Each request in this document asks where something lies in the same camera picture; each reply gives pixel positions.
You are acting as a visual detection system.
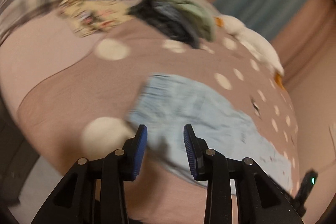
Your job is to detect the yellow patterned cloth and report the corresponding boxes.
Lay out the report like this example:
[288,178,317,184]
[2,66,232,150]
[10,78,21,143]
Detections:
[58,0,134,38]

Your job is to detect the pink polka dot bedspread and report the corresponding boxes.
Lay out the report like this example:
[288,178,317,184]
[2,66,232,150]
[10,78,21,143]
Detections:
[1,0,299,223]

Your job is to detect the light blue denim pants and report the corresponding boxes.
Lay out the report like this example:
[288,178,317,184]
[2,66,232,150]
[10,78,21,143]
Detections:
[127,75,293,190]

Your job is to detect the white goose plush toy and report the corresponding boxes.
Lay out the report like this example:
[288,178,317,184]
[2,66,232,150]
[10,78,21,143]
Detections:
[215,15,285,90]

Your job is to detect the dark navy folded garment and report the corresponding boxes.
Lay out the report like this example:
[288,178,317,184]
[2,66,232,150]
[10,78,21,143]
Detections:
[128,0,200,49]

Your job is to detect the light green folded garment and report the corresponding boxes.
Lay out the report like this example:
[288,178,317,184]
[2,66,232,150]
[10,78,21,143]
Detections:
[161,0,219,42]

